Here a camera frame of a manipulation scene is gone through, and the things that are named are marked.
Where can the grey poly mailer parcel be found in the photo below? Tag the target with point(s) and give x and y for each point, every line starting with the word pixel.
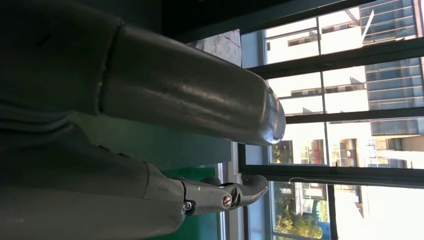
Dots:
pixel 222 46

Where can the dark green table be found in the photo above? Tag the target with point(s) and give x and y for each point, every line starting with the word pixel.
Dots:
pixel 165 149

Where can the black scanner tower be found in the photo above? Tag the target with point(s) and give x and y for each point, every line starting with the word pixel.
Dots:
pixel 198 13

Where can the dark window frame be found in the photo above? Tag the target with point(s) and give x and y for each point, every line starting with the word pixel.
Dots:
pixel 331 172

